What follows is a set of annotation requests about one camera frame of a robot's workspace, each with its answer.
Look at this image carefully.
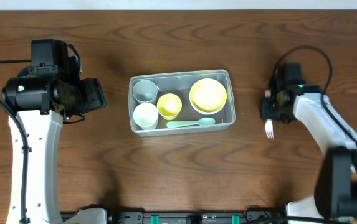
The white plastic bowl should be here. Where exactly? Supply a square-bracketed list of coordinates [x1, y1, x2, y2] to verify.
[191, 105, 224, 115]

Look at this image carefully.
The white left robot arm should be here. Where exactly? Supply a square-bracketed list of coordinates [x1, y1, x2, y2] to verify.
[2, 75, 107, 223]

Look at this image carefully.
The white plastic cup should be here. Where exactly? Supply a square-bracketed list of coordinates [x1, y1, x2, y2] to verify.
[133, 103, 159, 130]

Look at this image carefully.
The clear plastic container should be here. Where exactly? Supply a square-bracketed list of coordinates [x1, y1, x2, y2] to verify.
[128, 68, 237, 137]

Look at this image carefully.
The white plastic fork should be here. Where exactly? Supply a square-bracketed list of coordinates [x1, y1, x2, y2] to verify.
[264, 90, 274, 139]

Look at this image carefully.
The mint green plastic spoon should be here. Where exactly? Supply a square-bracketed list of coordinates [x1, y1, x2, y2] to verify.
[166, 118, 216, 128]

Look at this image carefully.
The grey plastic cup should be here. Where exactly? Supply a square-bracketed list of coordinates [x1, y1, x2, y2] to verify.
[133, 80, 158, 104]

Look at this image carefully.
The yellow plastic cup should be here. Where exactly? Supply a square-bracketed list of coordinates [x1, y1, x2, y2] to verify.
[156, 93, 182, 121]

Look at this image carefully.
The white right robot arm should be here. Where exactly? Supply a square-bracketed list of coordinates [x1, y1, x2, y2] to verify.
[260, 84, 357, 222]

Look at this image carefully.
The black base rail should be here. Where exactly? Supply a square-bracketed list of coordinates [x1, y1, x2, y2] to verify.
[59, 203, 291, 224]

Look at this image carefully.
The yellow plastic bowl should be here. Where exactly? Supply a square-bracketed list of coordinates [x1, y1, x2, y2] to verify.
[189, 78, 227, 111]

